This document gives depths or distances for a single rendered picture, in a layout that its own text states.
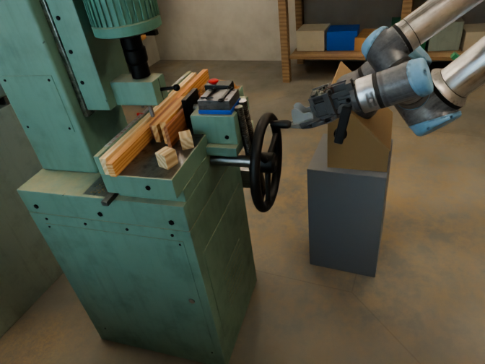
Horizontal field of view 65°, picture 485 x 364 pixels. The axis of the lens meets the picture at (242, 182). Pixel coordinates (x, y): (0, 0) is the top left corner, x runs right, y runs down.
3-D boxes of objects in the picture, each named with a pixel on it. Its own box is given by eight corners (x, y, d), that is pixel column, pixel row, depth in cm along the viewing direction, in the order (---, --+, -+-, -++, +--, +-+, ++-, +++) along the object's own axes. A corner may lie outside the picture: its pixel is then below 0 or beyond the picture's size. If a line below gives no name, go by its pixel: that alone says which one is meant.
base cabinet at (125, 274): (227, 370, 146) (190, 234, 105) (100, 340, 164) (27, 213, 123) (258, 279, 180) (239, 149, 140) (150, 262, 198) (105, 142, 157)
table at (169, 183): (211, 204, 94) (206, 183, 91) (107, 193, 103) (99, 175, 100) (269, 100, 140) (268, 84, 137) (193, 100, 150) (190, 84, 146)
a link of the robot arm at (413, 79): (436, 97, 95) (434, 89, 86) (384, 112, 101) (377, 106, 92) (427, 61, 95) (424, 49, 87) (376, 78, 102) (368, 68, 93)
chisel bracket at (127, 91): (159, 110, 108) (151, 81, 103) (117, 110, 112) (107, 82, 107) (171, 100, 114) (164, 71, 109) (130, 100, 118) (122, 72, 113)
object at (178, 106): (171, 144, 109) (165, 121, 105) (164, 144, 110) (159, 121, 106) (195, 115, 123) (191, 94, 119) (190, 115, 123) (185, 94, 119)
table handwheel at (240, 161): (286, 191, 129) (263, 230, 103) (230, 185, 135) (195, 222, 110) (286, 104, 119) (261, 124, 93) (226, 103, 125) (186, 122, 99)
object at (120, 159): (116, 177, 98) (111, 164, 96) (110, 176, 99) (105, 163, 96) (209, 79, 149) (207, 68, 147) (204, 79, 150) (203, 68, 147)
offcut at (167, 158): (169, 159, 102) (165, 145, 100) (178, 162, 100) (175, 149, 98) (158, 166, 100) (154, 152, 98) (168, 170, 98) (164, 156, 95)
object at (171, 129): (172, 147, 107) (167, 127, 104) (168, 147, 108) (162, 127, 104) (203, 110, 125) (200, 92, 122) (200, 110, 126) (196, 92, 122)
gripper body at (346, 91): (309, 89, 105) (353, 74, 99) (320, 115, 109) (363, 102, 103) (304, 100, 100) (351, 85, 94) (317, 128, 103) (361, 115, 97)
